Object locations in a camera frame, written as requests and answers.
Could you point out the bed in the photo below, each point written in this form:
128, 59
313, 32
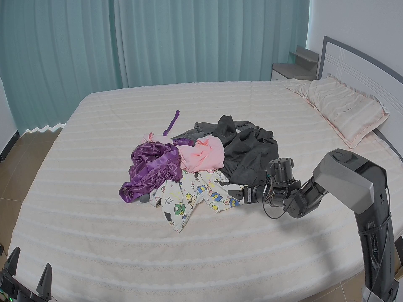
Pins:
126, 256

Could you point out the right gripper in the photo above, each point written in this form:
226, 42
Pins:
256, 193

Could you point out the white printed pyjama top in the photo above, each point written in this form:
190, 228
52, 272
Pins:
176, 206

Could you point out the purple satin garment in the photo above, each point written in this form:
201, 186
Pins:
151, 159

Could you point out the black garment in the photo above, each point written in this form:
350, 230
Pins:
248, 156

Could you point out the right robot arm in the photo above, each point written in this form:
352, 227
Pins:
374, 200

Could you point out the pink garment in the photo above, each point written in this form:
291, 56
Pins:
201, 156

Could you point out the grey bedside table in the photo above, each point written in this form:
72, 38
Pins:
289, 69

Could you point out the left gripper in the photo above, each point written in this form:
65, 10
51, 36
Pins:
12, 291

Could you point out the blue-green curtain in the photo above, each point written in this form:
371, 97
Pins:
204, 27
63, 42

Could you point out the pale pink striped pillow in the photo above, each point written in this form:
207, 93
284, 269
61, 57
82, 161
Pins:
343, 108

